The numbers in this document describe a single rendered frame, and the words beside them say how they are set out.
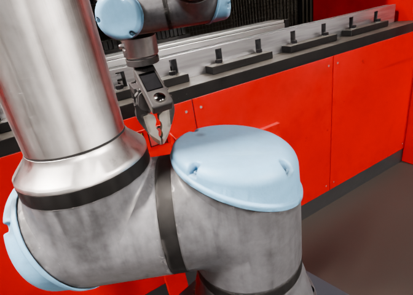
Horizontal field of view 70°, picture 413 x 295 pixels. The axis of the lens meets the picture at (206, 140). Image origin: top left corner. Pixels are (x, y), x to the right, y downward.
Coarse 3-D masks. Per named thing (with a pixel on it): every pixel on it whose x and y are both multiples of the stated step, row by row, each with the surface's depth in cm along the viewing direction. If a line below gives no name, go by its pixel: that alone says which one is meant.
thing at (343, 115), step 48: (384, 48) 151; (240, 96) 115; (288, 96) 128; (336, 96) 144; (384, 96) 164; (336, 144) 155; (384, 144) 179; (0, 192) 83; (336, 192) 169; (0, 240) 87; (0, 288) 91; (96, 288) 108; (144, 288) 119
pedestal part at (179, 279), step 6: (168, 276) 87; (174, 276) 88; (180, 276) 89; (168, 282) 88; (174, 282) 89; (180, 282) 90; (186, 282) 91; (168, 288) 89; (174, 288) 90; (180, 288) 91; (174, 294) 91
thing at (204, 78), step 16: (368, 32) 150; (384, 32) 148; (400, 32) 154; (320, 48) 130; (336, 48) 134; (352, 48) 139; (256, 64) 120; (272, 64) 118; (288, 64) 122; (192, 80) 111; (208, 80) 107; (224, 80) 109; (240, 80) 113; (176, 96) 102; (192, 96) 105; (128, 112) 95; (0, 144) 80; (16, 144) 82
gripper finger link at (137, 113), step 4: (136, 104) 66; (136, 108) 66; (136, 112) 66; (140, 112) 67; (144, 112) 67; (136, 116) 67; (140, 116) 67; (140, 120) 68; (144, 124) 68; (144, 128) 69
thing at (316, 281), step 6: (306, 270) 41; (312, 276) 40; (192, 282) 42; (312, 282) 39; (318, 282) 39; (324, 282) 38; (186, 288) 41; (192, 288) 41; (318, 288) 38; (324, 288) 38; (330, 288) 38; (336, 288) 38; (180, 294) 40; (186, 294) 40; (318, 294) 37; (324, 294) 37; (330, 294) 37; (336, 294) 37; (342, 294) 37; (348, 294) 37
